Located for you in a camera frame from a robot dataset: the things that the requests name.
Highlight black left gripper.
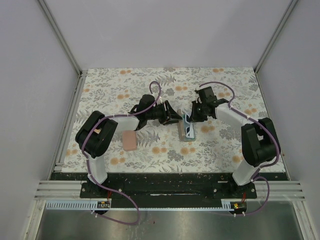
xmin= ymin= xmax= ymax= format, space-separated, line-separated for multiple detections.
xmin=146 ymin=100 xmax=183 ymax=126

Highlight beige glasses case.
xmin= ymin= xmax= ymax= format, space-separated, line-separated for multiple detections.
xmin=177 ymin=109 xmax=196 ymax=142

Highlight white frame sunglasses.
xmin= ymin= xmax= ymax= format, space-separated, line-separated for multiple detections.
xmin=183 ymin=113 xmax=195 ymax=139

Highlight pink glasses case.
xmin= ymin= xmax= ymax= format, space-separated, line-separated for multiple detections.
xmin=122 ymin=130 xmax=137 ymax=152

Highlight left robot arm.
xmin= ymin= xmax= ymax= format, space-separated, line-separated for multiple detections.
xmin=75 ymin=94 xmax=182 ymax=198

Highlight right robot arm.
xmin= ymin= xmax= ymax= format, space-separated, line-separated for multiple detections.
xmin=189 ymin=99 xmax=281 ymax=198

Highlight floral tablecloth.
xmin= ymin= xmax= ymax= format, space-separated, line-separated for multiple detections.
xmin=56 ymin=67 xmax=268 ymax=173

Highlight steel floor panel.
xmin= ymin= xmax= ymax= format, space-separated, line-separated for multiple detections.
xmin=36 ymin=201 xmax=318 ymax=240

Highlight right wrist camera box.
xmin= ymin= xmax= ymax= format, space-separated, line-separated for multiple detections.
xmin=198 ymin=86 xmax=217 ymax=104

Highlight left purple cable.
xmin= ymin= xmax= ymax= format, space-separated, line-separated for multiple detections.
xmin=81 ymin=81 xmax=166 ymax=225

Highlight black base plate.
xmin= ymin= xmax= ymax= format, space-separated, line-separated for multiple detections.
xmin=80 ymin=172 xmax=257 ymax=200

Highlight left aluminium frame post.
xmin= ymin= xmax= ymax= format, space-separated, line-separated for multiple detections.
xmin=37 ymin=0 xmax=83 ymax=77

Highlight aluminium frame post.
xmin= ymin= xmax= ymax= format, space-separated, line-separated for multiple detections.
xmin=253 ymin=0 xmax=300 ymax=75
xmin=37 ymin=0 xmax=83 ymax=77

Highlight right aluminium frame post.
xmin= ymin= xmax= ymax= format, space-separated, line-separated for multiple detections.
xmin=253 ymin=0 xmax=300 ymax=75

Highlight aluminium front rail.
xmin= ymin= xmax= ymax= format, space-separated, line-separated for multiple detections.
xmin=34 ymin=180 xmax=305 ymax=212

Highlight white slotted cable duct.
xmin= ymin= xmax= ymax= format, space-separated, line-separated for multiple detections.
xmin=45 ymin=200 xmax=111 ymax=211

